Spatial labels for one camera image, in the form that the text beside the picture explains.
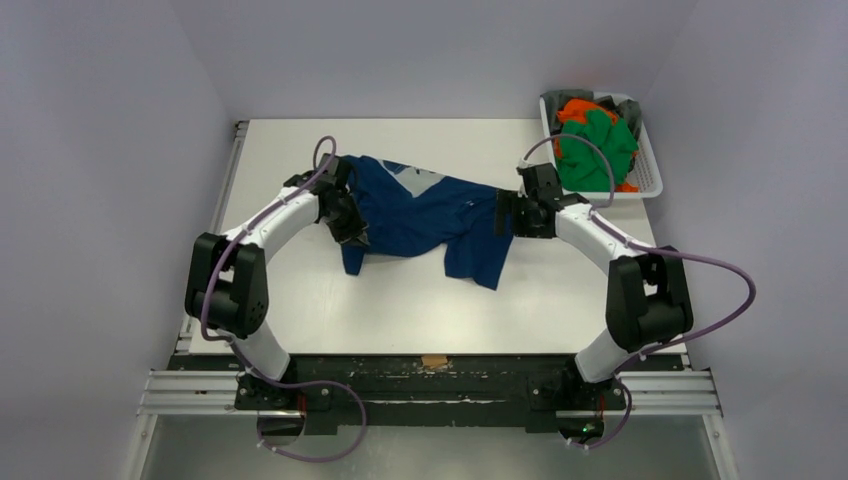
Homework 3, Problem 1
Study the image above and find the blue t shirt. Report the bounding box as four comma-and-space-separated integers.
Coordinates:
341, 155, 513, 290

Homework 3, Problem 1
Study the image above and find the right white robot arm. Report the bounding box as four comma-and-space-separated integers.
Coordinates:
495, 164, 694, 407

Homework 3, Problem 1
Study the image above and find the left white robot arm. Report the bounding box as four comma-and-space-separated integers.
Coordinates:
185, 154, 368, 409

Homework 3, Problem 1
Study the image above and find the green t shirt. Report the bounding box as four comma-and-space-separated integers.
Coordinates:
556, 108, 640, 193

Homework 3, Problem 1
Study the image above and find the orange t shirt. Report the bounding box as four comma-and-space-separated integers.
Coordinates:
553, 97, 641, 195

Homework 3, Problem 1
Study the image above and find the grey t shirt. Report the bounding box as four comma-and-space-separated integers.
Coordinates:
539, 89, 643, 139

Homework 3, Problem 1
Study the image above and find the brown tape piece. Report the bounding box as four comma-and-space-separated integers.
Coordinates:
421, 355, 450, 370

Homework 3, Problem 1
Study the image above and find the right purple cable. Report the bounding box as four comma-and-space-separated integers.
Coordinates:
521, 133, 757, 452

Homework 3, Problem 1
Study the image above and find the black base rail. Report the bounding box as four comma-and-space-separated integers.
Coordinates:
166, 352, 686, 435

